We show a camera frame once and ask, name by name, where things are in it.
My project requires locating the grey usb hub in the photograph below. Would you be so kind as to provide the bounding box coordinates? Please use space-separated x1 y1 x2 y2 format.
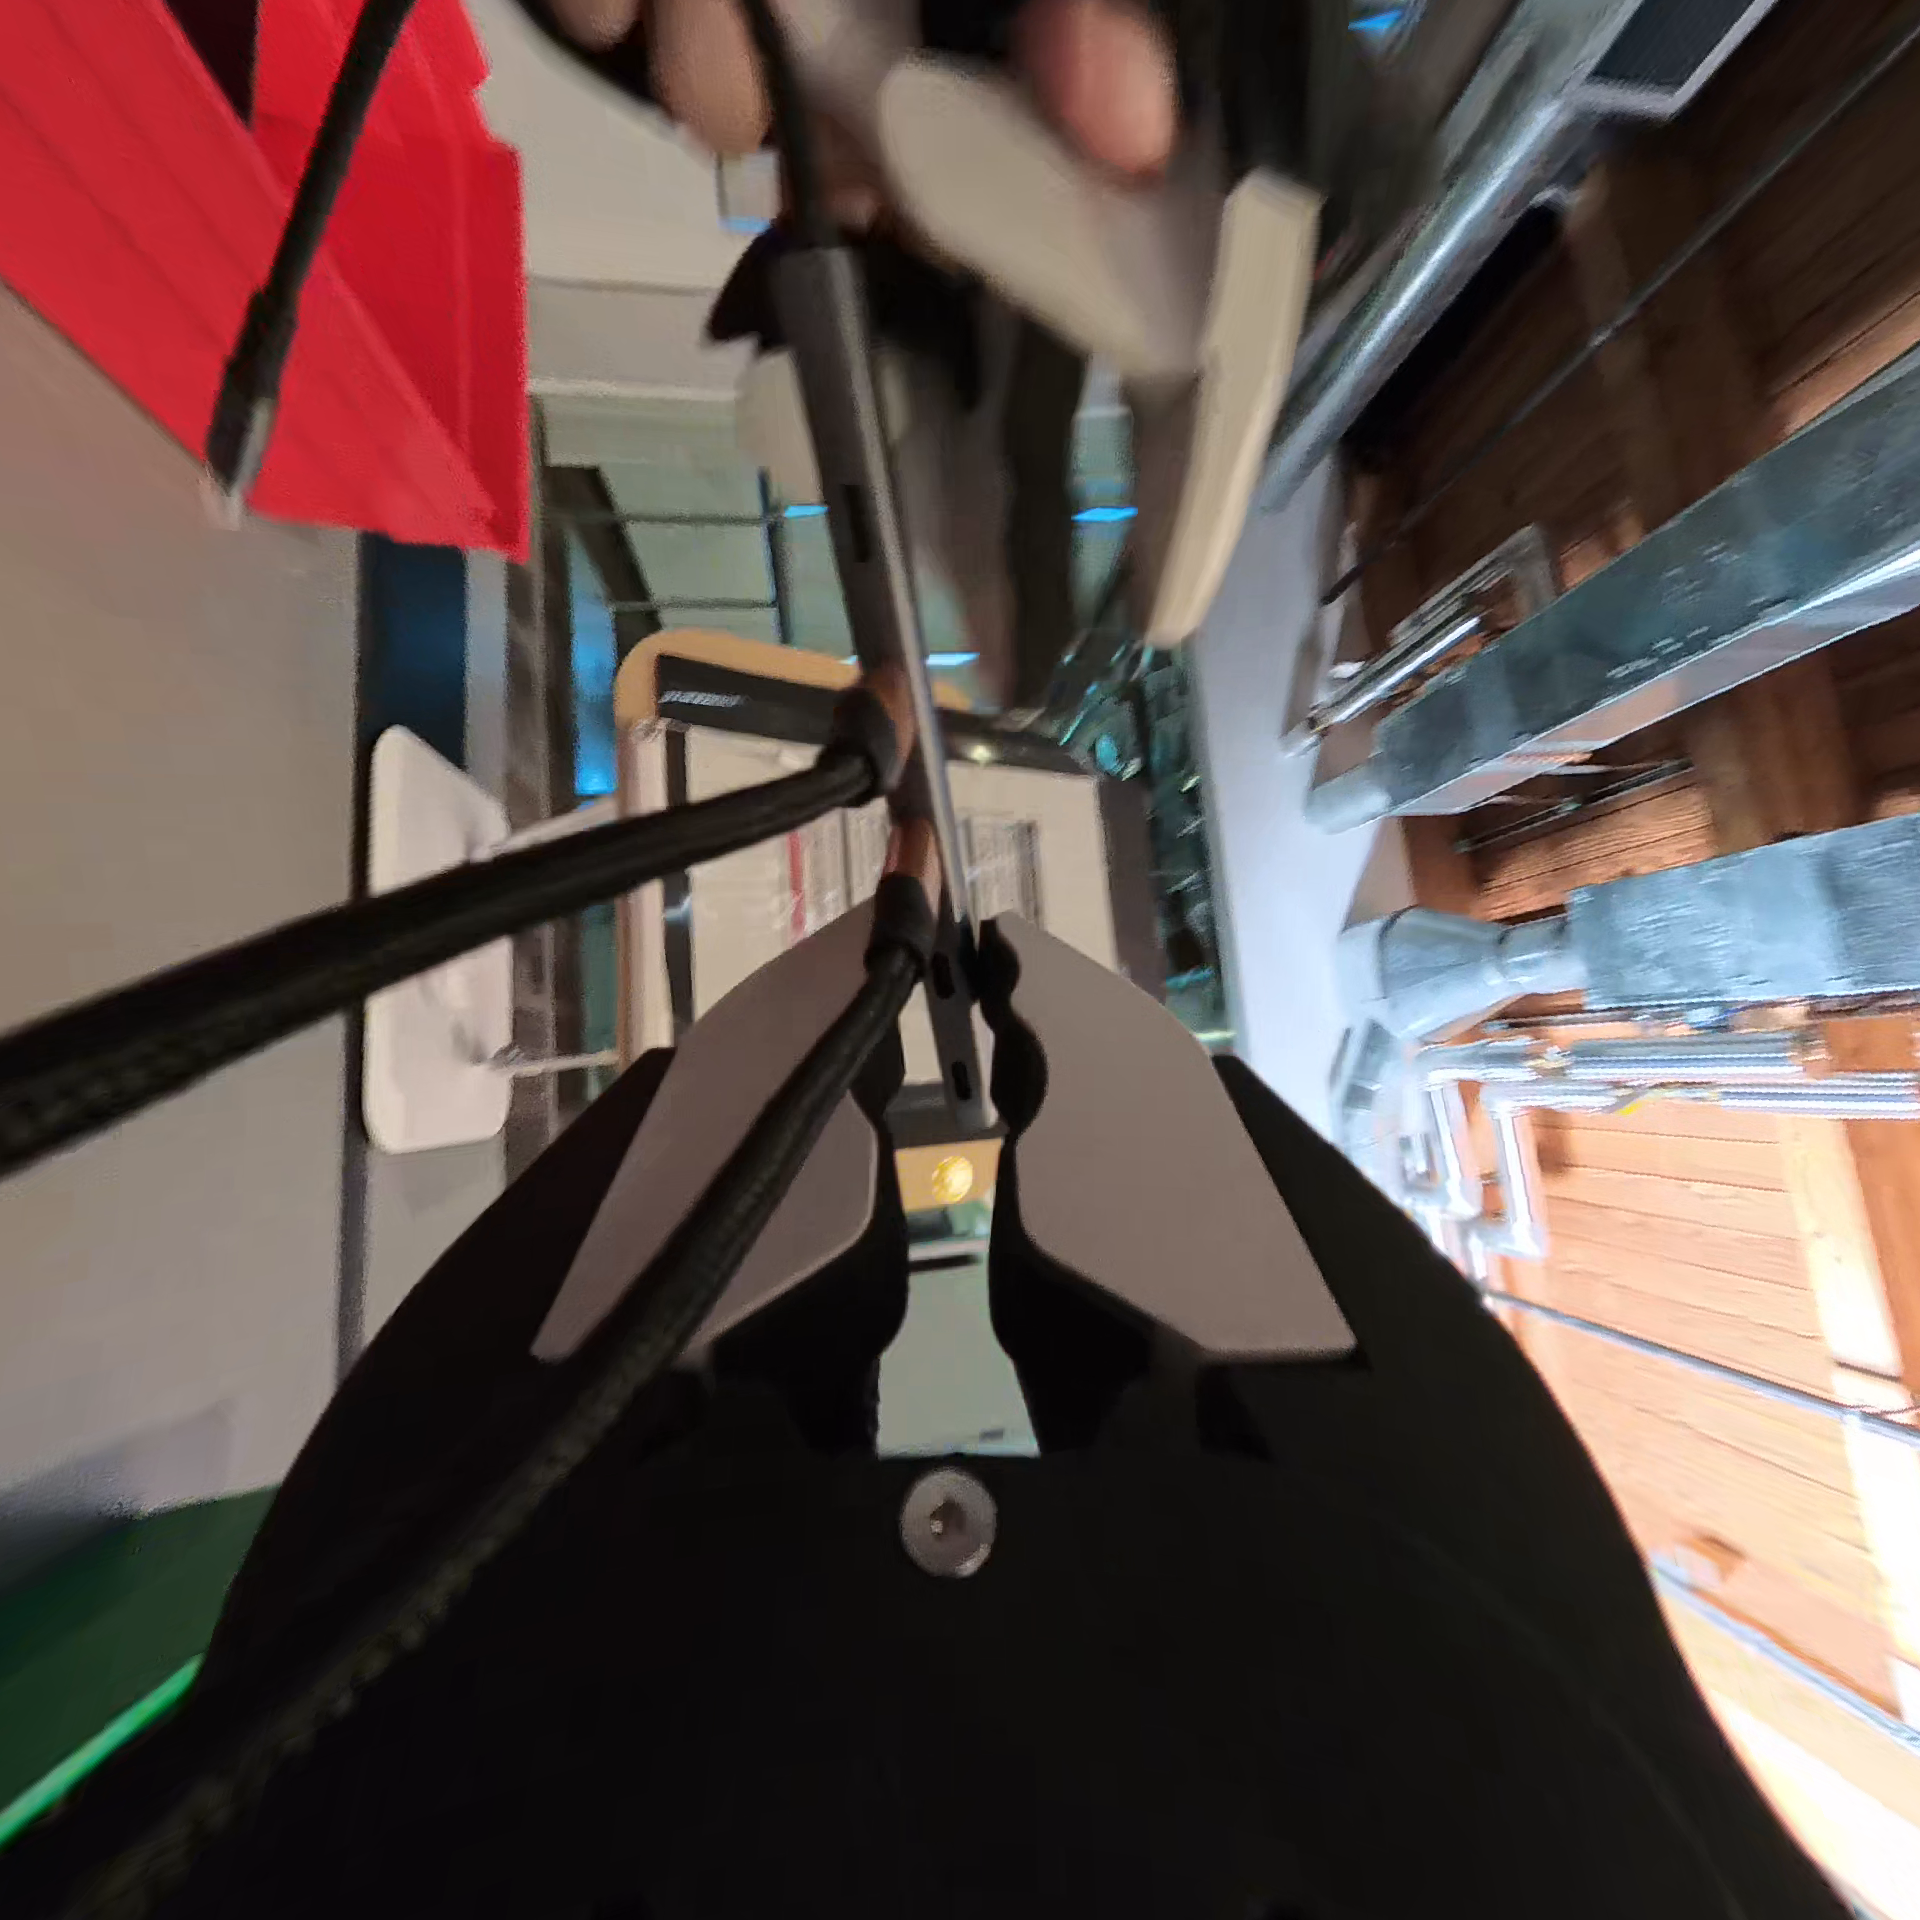
772 240 1008 1156

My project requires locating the black usb hub cable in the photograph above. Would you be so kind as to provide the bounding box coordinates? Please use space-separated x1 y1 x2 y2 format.
201 0 834 529

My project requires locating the glass railing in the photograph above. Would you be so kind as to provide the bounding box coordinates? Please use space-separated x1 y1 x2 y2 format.
539 470 849 707

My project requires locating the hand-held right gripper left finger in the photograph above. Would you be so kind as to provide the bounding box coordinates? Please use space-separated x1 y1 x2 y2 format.
529 897 921 1370

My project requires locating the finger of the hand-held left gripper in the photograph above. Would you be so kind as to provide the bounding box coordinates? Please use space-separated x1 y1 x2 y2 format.
879 57 1216 380
1132 168 1327 649

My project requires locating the round metal duct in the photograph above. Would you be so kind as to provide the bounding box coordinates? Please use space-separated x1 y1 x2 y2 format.
1257 0 1788 513

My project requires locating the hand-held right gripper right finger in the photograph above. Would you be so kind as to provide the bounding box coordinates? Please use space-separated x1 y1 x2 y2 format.
971 912 1360 1368

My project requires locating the rectangular metal air duct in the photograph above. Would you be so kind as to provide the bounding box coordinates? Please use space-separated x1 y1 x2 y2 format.
1303 348 1920 836
1332 816 1920 1040

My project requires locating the black braided cable gold plug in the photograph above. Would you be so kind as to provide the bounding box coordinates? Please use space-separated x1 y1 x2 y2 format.
0 681 916 1179
59 874 939 1920

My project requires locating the wooden framed sign board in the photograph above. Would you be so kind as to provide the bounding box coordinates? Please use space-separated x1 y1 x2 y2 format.
612 632 1163 1058

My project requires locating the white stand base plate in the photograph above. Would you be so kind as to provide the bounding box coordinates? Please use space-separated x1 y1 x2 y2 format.
364 726 519 1156

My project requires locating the person's left hand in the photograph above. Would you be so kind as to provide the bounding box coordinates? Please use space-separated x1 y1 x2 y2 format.
539 0 1187 179

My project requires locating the red plastic bin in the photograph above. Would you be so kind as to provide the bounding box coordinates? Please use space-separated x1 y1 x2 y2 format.
0 0 535 566

